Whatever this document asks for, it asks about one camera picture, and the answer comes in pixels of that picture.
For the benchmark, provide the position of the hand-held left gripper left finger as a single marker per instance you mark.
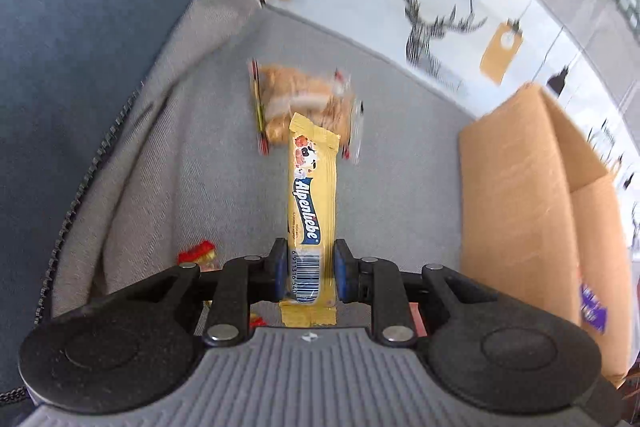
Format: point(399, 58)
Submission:
point(280, 272)

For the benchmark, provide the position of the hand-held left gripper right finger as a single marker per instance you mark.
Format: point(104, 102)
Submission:
point(344, 272)

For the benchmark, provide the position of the yellow candy stick packet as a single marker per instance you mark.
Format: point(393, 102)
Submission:
point(310, 187)

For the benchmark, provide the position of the cardboard box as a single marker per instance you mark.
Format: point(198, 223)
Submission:
point(515, 187)

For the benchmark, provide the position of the purple snack packet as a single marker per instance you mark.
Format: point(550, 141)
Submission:
point(593, 307)

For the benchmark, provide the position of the red and yellow snack packet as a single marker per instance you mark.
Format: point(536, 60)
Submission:
point(197, 253)

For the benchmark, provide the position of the flat red snack packet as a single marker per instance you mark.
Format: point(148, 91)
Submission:
point(418, 319)

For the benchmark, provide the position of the clear bread packet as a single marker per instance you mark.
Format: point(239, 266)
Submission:
point(300, 92)

